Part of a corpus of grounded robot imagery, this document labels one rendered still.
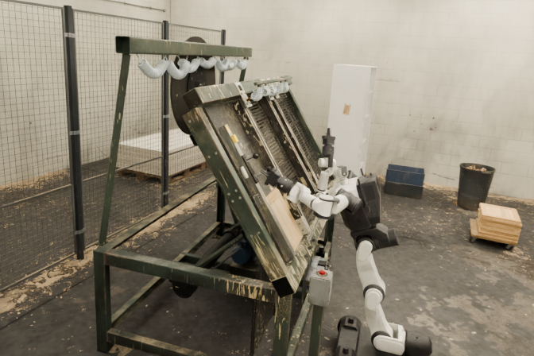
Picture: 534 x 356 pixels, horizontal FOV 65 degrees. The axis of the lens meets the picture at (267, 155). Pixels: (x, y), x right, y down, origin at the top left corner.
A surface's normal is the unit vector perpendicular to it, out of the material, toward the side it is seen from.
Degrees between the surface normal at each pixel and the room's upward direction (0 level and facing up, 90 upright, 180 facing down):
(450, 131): 90
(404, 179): 90
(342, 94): 90
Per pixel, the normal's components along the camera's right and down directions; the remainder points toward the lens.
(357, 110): -0.40, 0.19
